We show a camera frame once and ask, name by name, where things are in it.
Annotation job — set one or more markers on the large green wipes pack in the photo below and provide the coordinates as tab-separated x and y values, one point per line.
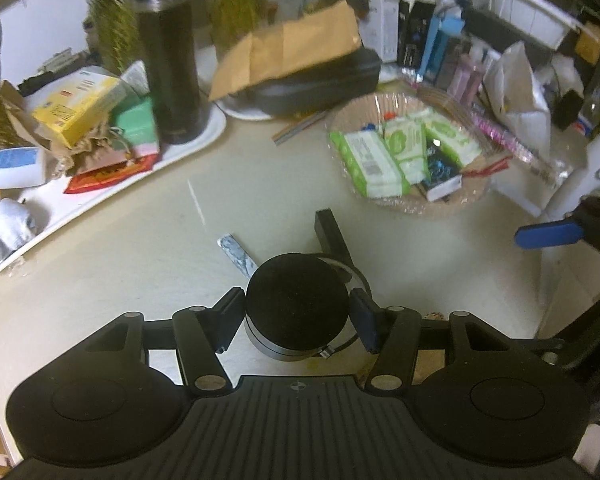
370	162

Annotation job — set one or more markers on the large white plastic bag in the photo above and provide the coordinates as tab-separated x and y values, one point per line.
517	95

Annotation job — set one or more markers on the long white tray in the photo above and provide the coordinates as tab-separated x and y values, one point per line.
140	185

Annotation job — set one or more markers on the black rectangular block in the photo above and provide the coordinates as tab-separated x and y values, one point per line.
332	235

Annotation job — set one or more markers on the black zip case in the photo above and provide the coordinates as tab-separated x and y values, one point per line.
320	85

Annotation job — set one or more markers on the white plastic basket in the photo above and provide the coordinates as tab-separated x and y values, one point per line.
530	10

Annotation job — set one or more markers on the black and white box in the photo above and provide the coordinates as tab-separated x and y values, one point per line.
442	180

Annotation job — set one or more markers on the glass vase with green stems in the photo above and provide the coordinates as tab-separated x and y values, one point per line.
237	10

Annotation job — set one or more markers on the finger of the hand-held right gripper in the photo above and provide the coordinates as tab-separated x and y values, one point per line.
545	235
597	330

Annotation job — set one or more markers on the tall white carton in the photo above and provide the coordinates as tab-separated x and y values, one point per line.
385	15

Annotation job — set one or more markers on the wicker basket with plastic liner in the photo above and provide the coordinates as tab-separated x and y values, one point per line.
360	110

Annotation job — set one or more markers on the grey patterned strip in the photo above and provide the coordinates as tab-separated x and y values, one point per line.
237	255

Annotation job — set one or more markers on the round white plate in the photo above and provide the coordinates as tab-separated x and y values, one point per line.
240	111

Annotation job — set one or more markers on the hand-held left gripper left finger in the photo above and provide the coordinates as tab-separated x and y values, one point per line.
229	317

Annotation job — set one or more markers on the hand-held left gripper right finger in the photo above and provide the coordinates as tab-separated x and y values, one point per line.
365	322

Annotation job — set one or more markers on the red foil packet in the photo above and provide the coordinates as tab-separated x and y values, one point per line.
110	175

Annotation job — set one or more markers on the brown paper envelope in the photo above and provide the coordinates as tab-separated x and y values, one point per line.
290	45

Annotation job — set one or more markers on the white blue lotion tube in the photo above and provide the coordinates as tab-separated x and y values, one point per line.
10	167

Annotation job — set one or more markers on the black thermos bottle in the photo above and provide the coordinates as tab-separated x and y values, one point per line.
170	55

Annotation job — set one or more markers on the brown crumpled paper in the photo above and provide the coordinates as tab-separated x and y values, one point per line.
45	137

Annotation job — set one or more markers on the pink glitter ribbon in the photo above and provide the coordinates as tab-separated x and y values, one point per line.
505	137

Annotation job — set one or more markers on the green plant bundle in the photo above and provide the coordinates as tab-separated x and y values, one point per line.
112	20

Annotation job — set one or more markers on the tall blue carton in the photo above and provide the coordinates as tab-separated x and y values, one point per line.
440	45

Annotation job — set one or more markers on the grey white plush toy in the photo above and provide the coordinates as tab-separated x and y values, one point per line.
7	230

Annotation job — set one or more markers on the green tissue packet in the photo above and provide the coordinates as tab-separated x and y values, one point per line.
140	122

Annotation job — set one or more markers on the tall black carton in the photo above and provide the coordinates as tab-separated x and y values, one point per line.
415	35

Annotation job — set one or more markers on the black round lid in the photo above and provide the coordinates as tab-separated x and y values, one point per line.
297	305

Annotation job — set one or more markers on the yellow cardboard box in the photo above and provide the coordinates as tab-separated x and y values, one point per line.
75	107

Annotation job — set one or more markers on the white stand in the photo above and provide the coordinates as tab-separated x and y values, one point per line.
580	180

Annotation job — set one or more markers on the pink bottles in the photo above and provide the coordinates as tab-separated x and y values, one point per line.
465	75

